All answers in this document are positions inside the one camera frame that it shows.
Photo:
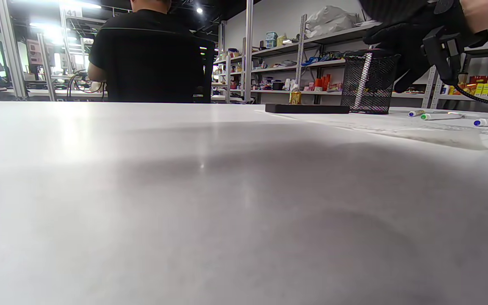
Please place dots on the person's left hand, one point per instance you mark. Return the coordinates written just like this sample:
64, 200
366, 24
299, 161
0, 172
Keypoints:
392, 10

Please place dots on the person's right hand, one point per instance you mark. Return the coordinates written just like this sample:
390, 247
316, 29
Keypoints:
409, 38

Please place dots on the green capped marker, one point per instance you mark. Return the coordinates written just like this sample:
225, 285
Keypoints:
439, 116

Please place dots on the black mesh pencil holder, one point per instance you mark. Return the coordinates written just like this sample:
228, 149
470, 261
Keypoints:
384, 84

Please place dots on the white plastic bag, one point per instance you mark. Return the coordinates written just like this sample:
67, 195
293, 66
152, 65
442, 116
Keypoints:
333, 19

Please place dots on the metal storage shelf unit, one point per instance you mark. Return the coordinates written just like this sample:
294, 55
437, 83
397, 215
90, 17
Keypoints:
333, 35

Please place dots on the lined white paper sheet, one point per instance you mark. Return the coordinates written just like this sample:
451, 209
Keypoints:
417, 127

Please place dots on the black rectangular block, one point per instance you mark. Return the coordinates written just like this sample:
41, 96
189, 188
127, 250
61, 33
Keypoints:
307, 109

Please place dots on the yellow drink bottle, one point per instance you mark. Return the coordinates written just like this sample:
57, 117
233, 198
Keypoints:
295, 96

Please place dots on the round ceiling spotlight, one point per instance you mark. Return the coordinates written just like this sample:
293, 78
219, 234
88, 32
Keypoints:
199, 10

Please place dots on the black office chair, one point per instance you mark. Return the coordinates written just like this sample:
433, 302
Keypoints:
155, 67

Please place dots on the white sign plate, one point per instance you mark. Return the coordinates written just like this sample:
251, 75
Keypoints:
73, 12

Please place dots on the white office desk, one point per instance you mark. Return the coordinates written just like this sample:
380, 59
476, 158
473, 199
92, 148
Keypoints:
15, 91

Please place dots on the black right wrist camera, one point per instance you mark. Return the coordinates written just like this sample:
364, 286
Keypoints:
443, 51

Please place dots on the aluminium frame post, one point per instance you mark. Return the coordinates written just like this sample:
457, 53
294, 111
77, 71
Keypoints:
11, 51
45, 67
249, 51

